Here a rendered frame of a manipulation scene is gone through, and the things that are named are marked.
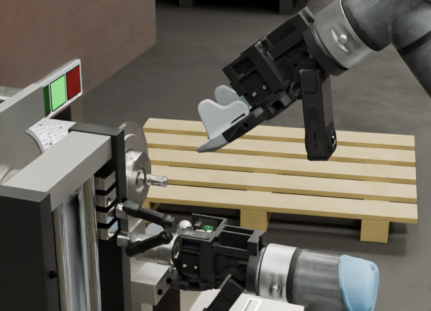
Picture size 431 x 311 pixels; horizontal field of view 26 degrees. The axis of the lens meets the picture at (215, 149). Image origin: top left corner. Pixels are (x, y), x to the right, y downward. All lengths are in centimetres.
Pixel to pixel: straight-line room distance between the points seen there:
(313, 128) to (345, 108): 392
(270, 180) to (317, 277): 265
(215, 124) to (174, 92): 408
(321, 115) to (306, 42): 9
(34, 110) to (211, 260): 42
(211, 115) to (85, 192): 32
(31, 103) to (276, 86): 30
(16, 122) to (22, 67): 72
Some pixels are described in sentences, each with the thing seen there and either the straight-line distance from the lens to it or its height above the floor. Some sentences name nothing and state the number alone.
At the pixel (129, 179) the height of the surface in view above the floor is 127.
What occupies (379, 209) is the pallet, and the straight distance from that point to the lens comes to 368.
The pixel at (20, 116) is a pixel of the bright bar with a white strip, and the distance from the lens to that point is 91.
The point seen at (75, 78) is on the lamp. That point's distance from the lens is 178.
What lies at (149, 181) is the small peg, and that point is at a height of 124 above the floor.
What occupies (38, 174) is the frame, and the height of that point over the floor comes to 144.
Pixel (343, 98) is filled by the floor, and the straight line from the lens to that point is 515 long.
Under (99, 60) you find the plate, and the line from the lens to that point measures 188.
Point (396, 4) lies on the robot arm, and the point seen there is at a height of 151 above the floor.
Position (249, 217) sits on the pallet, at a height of 6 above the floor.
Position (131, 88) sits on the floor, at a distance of 527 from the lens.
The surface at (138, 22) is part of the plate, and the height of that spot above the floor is 121.
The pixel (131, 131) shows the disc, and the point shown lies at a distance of 121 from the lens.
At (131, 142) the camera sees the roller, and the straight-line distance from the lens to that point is 121.
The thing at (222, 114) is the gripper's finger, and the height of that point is 136.
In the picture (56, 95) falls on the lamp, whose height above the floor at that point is 118.
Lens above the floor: 176
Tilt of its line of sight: 23 degrees down
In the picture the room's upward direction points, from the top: straight up
